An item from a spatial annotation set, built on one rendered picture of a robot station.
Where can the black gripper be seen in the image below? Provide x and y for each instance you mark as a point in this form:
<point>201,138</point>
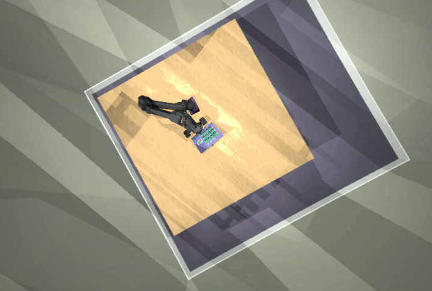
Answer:
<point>201,121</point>

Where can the lavender switch panel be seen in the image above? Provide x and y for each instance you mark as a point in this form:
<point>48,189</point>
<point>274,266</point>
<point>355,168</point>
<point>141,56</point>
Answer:
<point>209,135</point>

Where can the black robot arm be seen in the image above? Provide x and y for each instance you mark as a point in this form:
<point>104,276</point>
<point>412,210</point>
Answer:
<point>178,114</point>

